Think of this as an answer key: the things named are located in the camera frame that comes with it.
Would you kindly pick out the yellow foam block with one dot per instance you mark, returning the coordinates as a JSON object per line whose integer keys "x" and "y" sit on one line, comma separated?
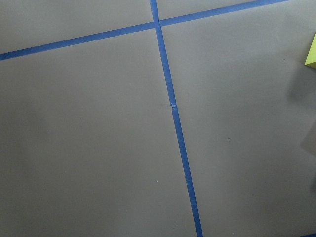
{"x": 311, "y": 57}

